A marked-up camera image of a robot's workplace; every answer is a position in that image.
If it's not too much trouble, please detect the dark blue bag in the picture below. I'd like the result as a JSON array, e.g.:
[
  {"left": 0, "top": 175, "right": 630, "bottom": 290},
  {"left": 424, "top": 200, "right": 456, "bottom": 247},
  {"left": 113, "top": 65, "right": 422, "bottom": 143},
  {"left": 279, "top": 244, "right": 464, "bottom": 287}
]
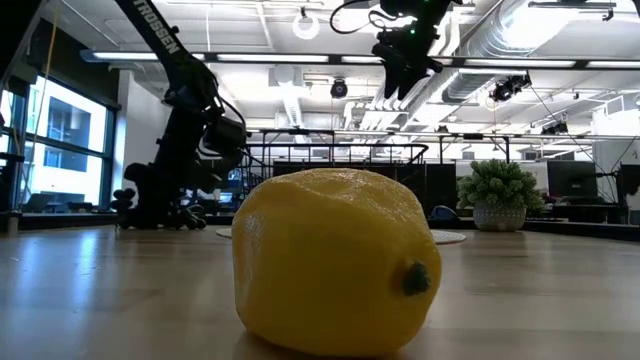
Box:
[{"left": 428, "top": 203, "right": 459, "bottom": 224}]

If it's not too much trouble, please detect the black aluminium table frame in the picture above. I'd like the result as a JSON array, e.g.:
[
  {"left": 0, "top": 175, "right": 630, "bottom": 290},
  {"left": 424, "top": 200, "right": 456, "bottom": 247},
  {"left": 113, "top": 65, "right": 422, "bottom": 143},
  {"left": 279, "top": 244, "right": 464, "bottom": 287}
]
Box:
[{"left": 0, "top": 209, "right": 640, "bottom": 242}]

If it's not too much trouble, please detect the yellow cable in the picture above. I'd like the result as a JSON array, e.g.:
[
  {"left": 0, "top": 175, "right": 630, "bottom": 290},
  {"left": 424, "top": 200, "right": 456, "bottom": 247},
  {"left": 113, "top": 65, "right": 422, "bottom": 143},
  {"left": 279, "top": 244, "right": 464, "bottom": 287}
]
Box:
[{"left": 18, "top": 0, "right": 62, "bottom": 166}]

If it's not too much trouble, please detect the dark grape bunch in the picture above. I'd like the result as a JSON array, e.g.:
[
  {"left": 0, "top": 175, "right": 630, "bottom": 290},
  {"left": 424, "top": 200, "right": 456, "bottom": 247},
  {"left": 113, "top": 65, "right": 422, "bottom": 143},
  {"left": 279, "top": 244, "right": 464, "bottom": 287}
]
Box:
[{"left": 110, "top": 187, "right": 209, "bottom": 231}]

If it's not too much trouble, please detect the large office window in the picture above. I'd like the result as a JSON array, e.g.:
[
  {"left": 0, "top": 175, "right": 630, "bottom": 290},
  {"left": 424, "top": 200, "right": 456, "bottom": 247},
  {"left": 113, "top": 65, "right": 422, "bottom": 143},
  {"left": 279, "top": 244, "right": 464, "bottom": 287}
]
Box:
[{"left": 0, "top": 74, "right": 121, "bottom": 214}]

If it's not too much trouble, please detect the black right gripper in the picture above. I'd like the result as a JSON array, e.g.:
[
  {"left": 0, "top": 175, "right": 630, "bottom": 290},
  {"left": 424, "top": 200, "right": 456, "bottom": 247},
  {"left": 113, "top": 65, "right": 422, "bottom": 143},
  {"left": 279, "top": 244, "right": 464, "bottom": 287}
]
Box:
[{"left": 371, "top": 27, "right": 445, "bottom": 101}]

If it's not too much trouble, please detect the long ceiling light bar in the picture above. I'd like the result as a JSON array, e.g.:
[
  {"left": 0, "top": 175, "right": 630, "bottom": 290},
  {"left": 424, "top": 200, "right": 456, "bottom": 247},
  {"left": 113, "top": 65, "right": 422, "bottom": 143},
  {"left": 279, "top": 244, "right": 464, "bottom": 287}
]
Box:
[{"left": 79, "top": 48, "right": 640, "bottom": 71}]

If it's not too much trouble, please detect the yellow lemon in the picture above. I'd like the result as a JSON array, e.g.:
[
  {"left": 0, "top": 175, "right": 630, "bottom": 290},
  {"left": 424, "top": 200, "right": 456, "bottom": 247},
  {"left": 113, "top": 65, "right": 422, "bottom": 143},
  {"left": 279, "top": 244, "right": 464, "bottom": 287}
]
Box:
[{"left": 230, "top": 167, "right": 444, "bottom": 357}]

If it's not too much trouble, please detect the white round woven placemat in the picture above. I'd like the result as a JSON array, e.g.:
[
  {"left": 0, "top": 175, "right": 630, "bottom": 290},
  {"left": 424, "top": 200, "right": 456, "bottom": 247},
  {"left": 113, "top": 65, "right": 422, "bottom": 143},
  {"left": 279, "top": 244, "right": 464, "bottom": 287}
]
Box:
[{"left": 216, "top": 227, "right": 467, "bottom": 246}]

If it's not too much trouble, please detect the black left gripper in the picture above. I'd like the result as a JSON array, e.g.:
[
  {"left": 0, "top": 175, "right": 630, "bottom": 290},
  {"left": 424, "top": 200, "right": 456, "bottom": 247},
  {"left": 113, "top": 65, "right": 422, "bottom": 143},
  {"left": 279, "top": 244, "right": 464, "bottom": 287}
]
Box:
[{"left": 123, "top": 160, "right": 211, "bottom": 230}]

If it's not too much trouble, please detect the black office partition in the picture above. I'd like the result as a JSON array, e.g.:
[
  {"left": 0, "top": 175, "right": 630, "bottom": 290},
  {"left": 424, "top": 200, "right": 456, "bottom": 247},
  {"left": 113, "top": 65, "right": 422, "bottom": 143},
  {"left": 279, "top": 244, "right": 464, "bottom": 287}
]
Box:
[{"left": 424, "top": 163, "right": 457, "bottom": 204}]

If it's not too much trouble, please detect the silver ventilation duct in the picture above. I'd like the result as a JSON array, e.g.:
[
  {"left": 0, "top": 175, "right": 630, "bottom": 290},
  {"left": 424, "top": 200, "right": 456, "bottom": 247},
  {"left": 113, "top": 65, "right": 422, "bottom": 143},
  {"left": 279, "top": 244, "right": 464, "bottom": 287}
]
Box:
[{"left": 442, "top": 0, "right": 534, "bottom": 104}]

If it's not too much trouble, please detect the white ceiling ring fixture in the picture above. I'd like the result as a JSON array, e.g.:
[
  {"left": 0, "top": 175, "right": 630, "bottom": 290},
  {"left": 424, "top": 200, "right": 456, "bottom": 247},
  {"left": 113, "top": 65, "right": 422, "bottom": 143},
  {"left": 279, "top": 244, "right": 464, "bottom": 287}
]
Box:
[{"left": 292, "top": 12, "right": 321, "bottom": 41}]

